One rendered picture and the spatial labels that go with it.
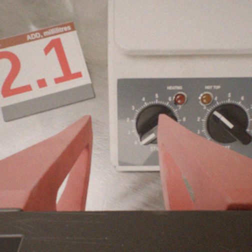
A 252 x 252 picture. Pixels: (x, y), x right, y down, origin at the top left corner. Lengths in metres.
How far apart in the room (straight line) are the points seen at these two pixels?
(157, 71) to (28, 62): 0.12
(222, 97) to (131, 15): 0.09
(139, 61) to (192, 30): 0.04
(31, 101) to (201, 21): 0.17
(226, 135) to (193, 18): 0.09
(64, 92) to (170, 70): 0.11
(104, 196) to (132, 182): 0.03
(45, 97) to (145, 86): 0.11
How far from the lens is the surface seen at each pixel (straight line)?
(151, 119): 0.21
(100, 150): 0.26
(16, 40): 0.27
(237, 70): 0.22
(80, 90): 0.27
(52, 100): 0.27
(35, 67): 0.27
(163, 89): 0.21
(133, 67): 0.21
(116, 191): 0.25
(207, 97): 0.21
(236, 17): 0.22
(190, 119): 0.22
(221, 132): 0.22
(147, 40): 0.19
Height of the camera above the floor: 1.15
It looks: 77 degrees down
